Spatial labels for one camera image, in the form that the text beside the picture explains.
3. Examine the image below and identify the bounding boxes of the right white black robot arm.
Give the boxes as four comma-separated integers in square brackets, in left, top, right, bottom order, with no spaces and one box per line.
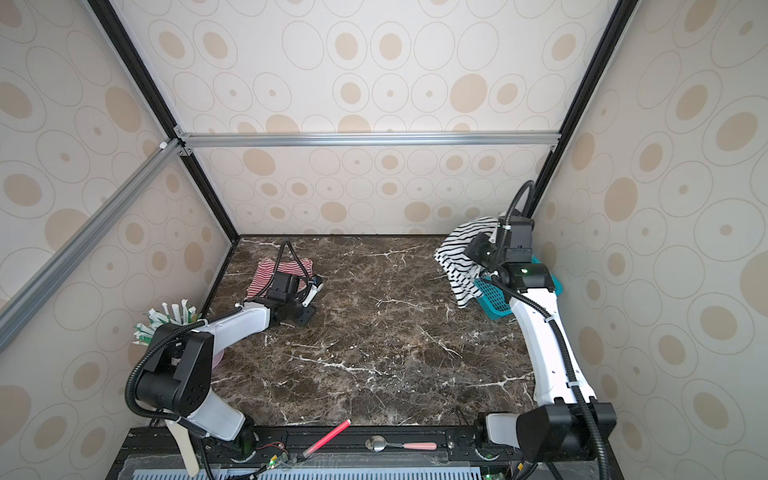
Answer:
[464,181,617,479]

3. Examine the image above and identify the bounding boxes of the right black corner post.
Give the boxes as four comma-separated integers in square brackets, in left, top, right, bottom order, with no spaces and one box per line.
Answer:
[523,0,639,218]

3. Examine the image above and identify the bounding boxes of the teal plastic basket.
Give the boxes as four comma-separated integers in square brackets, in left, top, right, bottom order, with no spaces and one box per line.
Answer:
[474,256,564,320]

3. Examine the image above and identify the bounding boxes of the black white striped tank top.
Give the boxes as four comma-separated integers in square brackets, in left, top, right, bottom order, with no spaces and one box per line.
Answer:
[434,216,497,308]

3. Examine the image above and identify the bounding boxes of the green white straws bundle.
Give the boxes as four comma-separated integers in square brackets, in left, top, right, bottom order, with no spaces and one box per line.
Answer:
[133,299,201,346]

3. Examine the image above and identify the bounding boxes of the diagonal aluminium left rail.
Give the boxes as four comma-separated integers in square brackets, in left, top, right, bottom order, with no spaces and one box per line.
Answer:
[1,138,181,349]

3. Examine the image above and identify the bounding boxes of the left black corner post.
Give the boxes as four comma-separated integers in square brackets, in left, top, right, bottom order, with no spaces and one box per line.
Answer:
[86,0,240,244]

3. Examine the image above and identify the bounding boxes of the pink handled metal spoon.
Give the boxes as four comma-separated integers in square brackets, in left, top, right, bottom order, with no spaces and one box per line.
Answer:
[365,435,437,453]

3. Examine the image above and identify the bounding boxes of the horizontal aluminium back rail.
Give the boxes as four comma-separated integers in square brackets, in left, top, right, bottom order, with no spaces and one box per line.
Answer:
[181,130,560,148]

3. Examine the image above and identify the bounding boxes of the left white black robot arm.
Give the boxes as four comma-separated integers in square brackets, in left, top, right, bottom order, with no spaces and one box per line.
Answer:
[124,240,323,444]

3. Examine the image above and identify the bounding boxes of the pink cup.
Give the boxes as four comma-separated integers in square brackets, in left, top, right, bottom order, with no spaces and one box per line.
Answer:
[212,350,224,369]

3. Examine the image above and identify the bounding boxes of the pink marker pen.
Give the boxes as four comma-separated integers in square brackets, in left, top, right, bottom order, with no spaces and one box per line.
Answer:
[302,419,351,459]

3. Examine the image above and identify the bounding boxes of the wooden spatula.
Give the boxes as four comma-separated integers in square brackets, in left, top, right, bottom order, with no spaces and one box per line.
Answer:
[165,420,200,478]

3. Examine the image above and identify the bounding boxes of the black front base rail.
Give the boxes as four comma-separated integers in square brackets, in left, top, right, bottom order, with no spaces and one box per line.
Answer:
[107,423,625,480]

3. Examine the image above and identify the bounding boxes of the red white striped tank top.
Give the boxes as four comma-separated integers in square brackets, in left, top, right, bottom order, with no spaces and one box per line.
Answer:
[245,258,313,300]

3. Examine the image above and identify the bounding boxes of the black corner post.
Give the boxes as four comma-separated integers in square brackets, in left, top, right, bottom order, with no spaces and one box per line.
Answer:
[523,0,639,218]
[86,0,240,244]

